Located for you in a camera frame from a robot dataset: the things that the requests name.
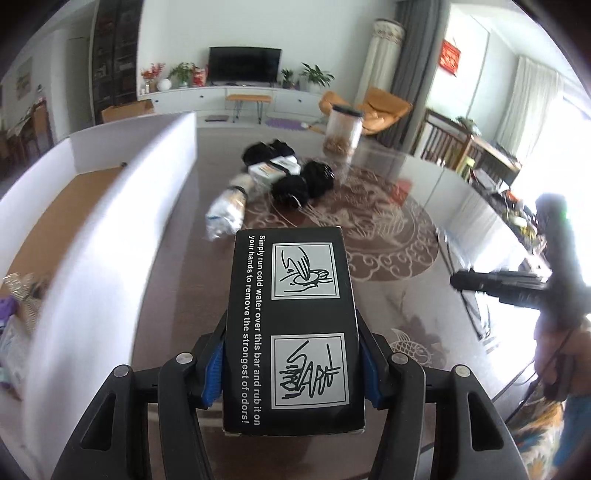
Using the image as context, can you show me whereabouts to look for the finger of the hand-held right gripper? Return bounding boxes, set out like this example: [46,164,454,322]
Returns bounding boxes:
[450,270,551,306]

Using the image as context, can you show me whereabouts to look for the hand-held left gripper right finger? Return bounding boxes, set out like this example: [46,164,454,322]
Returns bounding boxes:
[355,309,529,480]

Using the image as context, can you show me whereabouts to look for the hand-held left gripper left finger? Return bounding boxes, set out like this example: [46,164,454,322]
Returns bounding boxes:
[51,307,229,480]

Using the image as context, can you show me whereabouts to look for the black printed box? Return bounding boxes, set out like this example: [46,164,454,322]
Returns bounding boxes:
[222,226,366,437]

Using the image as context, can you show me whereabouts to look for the white storage box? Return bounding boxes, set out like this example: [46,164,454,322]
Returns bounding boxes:
[0,111,198,462]

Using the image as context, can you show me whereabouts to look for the person's right hand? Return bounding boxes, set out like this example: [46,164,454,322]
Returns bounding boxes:
[533,314,591,398]

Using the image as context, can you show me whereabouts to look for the wooden bench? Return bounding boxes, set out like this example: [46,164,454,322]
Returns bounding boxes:
[420,108,522,185]

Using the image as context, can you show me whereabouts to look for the sheer white curtain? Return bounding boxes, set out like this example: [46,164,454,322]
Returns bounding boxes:
[510,55,565,158]

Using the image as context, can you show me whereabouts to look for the cotton swab bundle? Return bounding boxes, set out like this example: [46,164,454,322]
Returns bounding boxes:
[204,171,257,241]

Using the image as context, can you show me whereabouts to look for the person's patterned clothing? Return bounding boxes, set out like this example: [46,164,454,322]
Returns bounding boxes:
[508,392,591,480]

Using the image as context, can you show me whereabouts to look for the orange lounge chair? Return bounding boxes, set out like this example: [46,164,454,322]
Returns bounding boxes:
[318,88,413,136]

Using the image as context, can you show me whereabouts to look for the white small box with band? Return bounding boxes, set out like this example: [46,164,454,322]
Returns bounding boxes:
[248,154,301,185]

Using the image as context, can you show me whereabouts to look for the clear jar with black lid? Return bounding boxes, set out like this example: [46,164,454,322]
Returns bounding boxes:
[322,105,365,160]

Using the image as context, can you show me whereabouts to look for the grey curtain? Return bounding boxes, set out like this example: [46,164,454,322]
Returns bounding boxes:
[390,0,451,153]

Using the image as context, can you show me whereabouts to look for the standing air conditioner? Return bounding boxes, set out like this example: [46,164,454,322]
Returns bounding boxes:
[353,18,407,107]

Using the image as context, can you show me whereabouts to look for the purple mat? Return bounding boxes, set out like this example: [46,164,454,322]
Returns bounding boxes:
[267,117,309,133]

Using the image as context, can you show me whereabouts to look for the white television cabinet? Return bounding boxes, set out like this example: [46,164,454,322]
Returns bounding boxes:
[139,85,333,123]

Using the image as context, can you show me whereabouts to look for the large green potted plant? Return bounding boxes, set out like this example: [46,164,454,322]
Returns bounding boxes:
[299,62,334,93]

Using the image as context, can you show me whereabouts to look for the orange bench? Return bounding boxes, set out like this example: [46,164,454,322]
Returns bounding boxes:
[226,93,272,124]

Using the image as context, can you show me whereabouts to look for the bushy green potted plant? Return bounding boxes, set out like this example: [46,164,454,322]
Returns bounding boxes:
[167,62,197,88]

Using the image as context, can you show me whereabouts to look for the wooden dining chair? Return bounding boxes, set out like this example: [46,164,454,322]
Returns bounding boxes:
[28,102,51,153]

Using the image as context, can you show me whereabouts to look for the red flowers in vase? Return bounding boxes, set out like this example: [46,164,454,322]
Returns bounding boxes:
[140,62,166,93]

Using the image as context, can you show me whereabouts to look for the television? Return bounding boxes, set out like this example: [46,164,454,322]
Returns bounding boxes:
[209,46,282,86]

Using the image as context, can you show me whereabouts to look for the dark display cabinet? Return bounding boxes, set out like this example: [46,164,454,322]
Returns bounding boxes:
[92,0,144,125]

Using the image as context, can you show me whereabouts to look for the black cable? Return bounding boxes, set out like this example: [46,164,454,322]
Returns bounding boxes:
[505,323,575,423]

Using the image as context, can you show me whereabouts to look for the red wall hanging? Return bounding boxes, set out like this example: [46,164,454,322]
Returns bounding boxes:
[440,39,462,75]

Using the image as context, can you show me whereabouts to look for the wall painting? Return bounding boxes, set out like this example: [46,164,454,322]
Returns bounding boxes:
[16,58,34,100]

